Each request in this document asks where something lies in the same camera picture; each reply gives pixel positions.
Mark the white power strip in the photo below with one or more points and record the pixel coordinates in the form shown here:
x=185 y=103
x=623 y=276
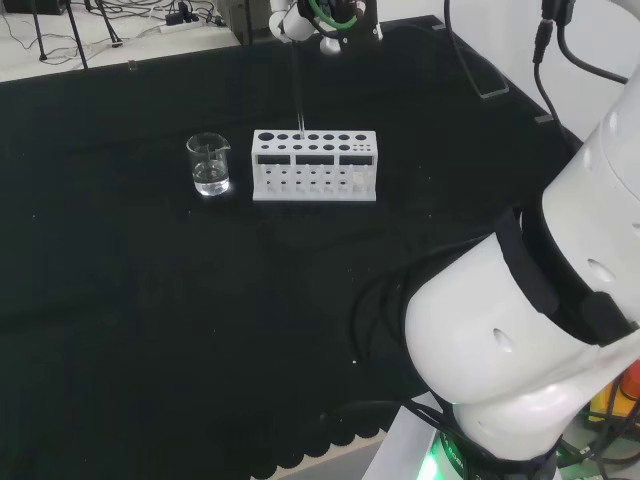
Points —
x=179 y=26

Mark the black bench cloth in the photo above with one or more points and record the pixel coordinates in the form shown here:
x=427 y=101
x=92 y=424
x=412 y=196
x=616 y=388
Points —
x=150 y=300

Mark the clear cloth clamp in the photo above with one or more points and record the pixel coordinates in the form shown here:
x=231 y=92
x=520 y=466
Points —
x=495 y=87
x=438 y=27
x=544 y=119
x=132 y=65

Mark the clear glass rod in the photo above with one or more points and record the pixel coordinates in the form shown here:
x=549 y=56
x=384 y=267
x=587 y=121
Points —
x=299 y=90

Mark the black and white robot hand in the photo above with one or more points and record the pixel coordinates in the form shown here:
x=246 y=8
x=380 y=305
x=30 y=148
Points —
x=345 y=20

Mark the clear glass beaker with water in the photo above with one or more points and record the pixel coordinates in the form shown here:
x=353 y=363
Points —
x=210 y=172

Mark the black tripod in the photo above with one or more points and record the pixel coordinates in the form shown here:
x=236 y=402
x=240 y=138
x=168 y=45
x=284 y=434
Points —
x=75 y=35

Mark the yellow stop button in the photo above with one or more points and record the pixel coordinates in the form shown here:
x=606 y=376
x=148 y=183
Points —
x=617 y=395

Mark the white test tube rack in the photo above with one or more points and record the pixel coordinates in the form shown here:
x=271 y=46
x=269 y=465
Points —
x=314 y=165

